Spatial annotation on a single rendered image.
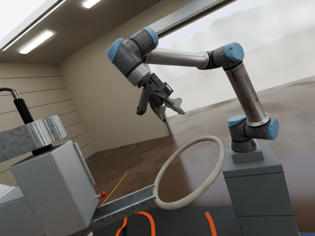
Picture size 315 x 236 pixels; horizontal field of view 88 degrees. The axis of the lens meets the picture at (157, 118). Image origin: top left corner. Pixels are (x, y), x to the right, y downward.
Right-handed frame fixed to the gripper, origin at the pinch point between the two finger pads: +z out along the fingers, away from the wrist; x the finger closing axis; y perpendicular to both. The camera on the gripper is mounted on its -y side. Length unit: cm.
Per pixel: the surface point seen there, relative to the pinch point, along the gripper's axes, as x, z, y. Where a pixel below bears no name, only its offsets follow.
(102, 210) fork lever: 54, 17, -44
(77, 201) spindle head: 39, 0, -47
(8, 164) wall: 539, -127, -149
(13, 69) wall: 560, -351, 38
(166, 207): 16.9, 28.5, -24.0
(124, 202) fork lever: 48, 23, -34
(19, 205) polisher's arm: 48, -17, -64
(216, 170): -0.9, 28.5, -1.6
